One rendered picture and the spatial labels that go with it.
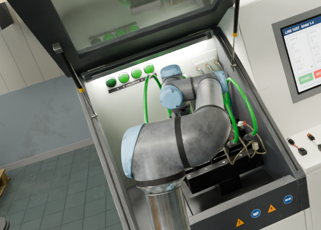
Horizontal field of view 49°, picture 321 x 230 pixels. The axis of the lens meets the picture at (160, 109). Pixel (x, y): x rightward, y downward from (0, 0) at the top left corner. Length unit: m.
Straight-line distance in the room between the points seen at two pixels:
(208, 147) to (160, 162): 0.11
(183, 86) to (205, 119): 0.38
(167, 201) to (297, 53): 0.99
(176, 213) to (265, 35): 0.94
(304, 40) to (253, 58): 0.23
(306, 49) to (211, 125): 0.92
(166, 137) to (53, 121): 3.49
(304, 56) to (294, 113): 0.24
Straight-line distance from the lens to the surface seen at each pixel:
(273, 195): 1.40
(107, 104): 1.60
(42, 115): 4.18
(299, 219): 1.55
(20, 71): 4.06
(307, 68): 1.61
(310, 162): 1.45
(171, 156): 0.74
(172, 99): 1.11
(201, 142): 0.74
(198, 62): 1.64
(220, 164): 1.50
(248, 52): 1.48
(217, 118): 0.78
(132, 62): 1.53
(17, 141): 4.38
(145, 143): 0.75
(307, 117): 1.64
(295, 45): 1.58
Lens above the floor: 1.85
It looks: 24 degrees down
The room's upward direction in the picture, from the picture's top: 17 degrees counter-clockwise
